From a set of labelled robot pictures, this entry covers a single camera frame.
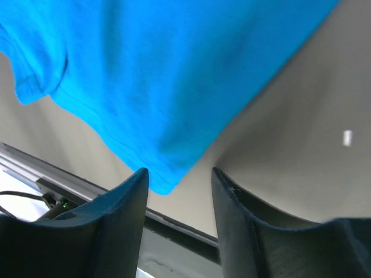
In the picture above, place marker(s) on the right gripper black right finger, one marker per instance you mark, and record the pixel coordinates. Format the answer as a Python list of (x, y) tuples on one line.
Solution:
[(258, 240)]

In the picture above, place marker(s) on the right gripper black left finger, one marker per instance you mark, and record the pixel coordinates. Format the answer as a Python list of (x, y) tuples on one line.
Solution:
[(101, 238)]

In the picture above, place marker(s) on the blue t shirt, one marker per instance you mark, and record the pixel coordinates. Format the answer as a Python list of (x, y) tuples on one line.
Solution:
[(157, 80)]

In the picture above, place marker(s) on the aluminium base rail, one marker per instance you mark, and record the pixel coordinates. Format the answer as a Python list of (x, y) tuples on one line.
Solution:
[(167, 242)]

